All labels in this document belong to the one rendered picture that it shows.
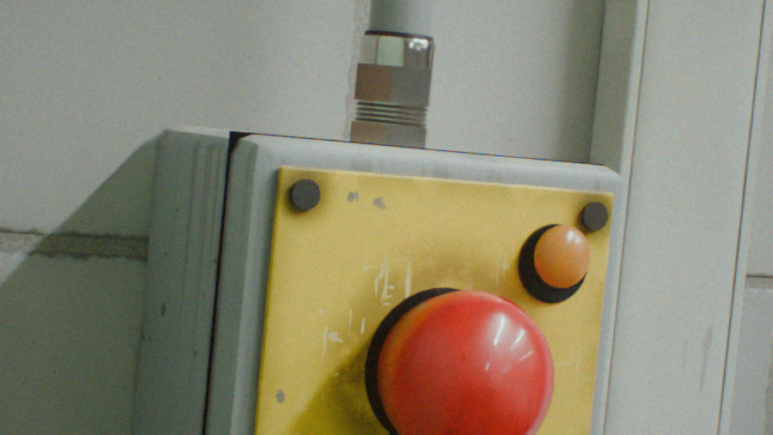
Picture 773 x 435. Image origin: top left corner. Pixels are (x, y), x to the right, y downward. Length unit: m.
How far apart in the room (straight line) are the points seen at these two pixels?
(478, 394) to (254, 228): 0.06
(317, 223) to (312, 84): 0.08
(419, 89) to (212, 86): 0.06
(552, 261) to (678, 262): 0.10
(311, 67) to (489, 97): 0.05
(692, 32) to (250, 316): 0.18
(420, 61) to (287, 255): 0.07
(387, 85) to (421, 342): 0.08
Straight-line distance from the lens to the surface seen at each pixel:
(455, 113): 0.48
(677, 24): 0.50
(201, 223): 0.41
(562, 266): 0.41
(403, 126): 0.43
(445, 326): 0.38
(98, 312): 0.45
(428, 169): 0.40
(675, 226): 0.50
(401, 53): 0.43
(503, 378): 0.38
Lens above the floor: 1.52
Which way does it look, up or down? 3 degrees down
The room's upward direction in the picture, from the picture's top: 6 degrees clockwise
